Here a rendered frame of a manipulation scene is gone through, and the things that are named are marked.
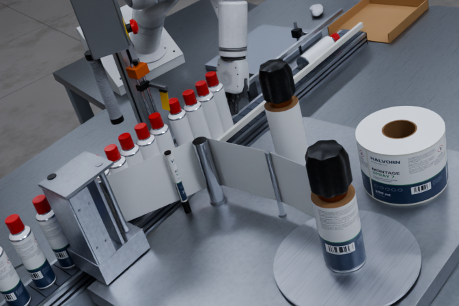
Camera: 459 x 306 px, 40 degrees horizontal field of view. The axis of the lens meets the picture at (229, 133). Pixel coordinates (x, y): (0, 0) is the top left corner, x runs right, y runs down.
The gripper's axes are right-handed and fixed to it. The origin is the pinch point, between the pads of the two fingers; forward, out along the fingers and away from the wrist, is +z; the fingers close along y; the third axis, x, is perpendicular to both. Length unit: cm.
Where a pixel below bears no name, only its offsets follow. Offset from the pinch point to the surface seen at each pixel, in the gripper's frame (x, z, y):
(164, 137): -29.4, 2.0, 2.5
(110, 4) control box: -43, -34, 1
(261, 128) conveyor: 6.7, 7.0, 5.4
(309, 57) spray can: 35.6, -10.8, 1.8
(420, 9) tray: 90, -23, 13
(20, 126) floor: 70, 74, -264
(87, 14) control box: -47, -31, -3
